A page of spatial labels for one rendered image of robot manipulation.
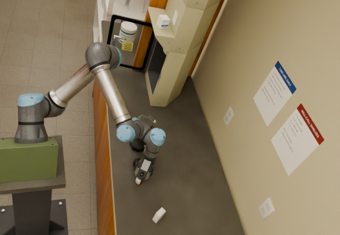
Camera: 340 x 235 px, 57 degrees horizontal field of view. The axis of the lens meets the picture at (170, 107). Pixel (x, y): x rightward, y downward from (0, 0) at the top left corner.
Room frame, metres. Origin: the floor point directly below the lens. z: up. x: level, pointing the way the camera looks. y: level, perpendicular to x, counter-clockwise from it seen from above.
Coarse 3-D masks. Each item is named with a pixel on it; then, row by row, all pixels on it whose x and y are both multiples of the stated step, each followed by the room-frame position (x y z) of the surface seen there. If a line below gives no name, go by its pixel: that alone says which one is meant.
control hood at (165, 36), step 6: (150, 12) 1.77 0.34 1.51; (156, 12) 1.80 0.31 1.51; (162, 12) 1.83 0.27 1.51; (150, 18) 1.71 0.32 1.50; (156, 18) 1.73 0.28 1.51; (156, 24) 1.66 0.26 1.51; (168, 24) 1.71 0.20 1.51; (156, 30) 1.60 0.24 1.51; (162, 30) 1.62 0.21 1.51; (168, 30) 1.65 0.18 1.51; (156, 36) 1.55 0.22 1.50; (162, 36) 1.57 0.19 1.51; (168, 36) 1.59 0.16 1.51; (162, 42) 1.57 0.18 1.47; (168, 42) 1.58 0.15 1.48; (168, 48) 1.59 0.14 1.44
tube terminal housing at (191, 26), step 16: (176, 0) 1.75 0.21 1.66; (192, 16) 1.62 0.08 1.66; (208, 16) 1.75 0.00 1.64; (176, 32) 1.60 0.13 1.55; (192, 32) 1.64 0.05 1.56; (176, 48) 1.61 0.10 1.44; (192, 48) 1.70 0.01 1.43; (176, 64) 1.63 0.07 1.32; (192, 64) 1.83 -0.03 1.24; (160, 80) 1.60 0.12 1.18; (176, 80) 1.65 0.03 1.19; (160, 96) 1.62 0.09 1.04; (176, 96) 1.78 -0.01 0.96
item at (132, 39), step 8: (120, 24) 1.79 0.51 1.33; (128, 24) 1.81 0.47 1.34; (136, 24) 1.82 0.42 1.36; (112, 32) 1.78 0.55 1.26; (120, 32) 1.80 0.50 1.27; (128, 32) 1.81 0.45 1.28; (136, 32) 1.83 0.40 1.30; (144, 32) 1.84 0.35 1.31; (120, 40) 1.80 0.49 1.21; (128, 40) 1.81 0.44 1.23; (136, 40) 1.83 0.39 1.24; (144, 40) 1.84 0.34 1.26; (120, 48) 1.80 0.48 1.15; (128, 48) 1.82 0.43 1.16; (136, 48) 1.83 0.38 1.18; (144, 48) 1.85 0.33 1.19; (128, 56) 1.82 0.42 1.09; (136, 56) 1.84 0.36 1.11; (144, 56) 1.85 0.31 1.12; (128, 64) 1.83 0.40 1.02; (136, 64) 1.84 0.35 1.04
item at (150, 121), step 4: (140, 116) 1.24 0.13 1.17; (144, 116) 1.26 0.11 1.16; (148, 116) 1.27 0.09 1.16; (144, 120) 1.27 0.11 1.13; (148, 120) 1.27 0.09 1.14; (152, 120) 1.26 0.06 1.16; (148, 124) 1.27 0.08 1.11; (152, 124) 1.25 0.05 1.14; (132, 140) 1.21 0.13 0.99; (136, 140) 1.19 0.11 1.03; (140, 140) 1.18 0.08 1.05; (136, 144) 1.18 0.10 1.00; (140, 144) 1.19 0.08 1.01; (144, 144) 1.20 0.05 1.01; (140, 148) 1.19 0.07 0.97
